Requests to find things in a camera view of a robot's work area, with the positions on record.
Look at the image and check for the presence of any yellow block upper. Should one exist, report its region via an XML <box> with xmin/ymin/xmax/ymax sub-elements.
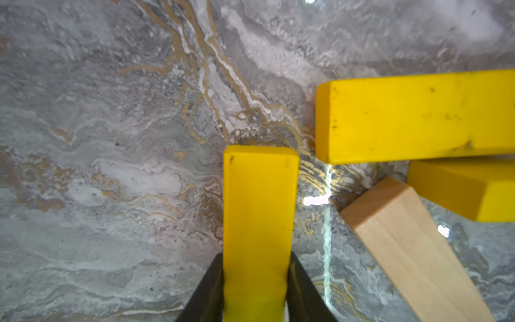
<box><xmin>315</xmin><ymin>70</ymin><xmax>514</xmax><ymax>165</ymax></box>

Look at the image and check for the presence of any yellow block lower right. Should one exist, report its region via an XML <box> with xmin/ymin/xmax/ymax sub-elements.
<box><xmin>407</xmin><ymin>157</ymin><xmax>514</xmax><ymax>222</ymax></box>

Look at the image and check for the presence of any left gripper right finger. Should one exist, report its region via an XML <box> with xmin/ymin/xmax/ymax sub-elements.
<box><xmin>286</xmin><ymin>252</ymin><xmax>337</xmax><ymax>322</ymax></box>

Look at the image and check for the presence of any natural wooden block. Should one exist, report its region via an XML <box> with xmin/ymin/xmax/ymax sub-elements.
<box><xmin>340</xmin><ymin>177</ymin><xmax>494</xmax><ymax>321</ymax></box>

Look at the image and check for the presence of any yellow block diagonal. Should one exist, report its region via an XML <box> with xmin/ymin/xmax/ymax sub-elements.
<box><xmin>223</xmin><ymin>146</ymin><xmax>300</xmax><ymax>321</ymax></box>

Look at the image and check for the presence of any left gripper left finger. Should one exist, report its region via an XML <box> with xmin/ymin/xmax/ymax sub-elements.
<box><xmin>176</xmin><ymin>253</ymin><xmax>224</xmax><ymax>322</ymax></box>

